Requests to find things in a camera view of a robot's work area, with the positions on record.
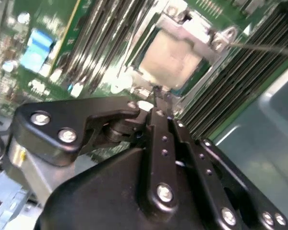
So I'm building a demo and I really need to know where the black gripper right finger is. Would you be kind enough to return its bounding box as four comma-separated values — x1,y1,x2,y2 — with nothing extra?
167,94,288,230

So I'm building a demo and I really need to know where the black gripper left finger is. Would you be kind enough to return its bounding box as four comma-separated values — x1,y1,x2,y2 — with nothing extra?
6,87,181,218

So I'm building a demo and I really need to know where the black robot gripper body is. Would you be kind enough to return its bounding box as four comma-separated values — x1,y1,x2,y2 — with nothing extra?
33,146,231,230

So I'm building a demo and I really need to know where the silver square CPU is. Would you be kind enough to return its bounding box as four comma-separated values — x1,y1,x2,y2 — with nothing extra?
139,28,204,87

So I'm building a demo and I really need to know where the thin wire locking lever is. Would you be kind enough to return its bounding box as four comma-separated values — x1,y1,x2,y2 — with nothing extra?
230,42,288,54

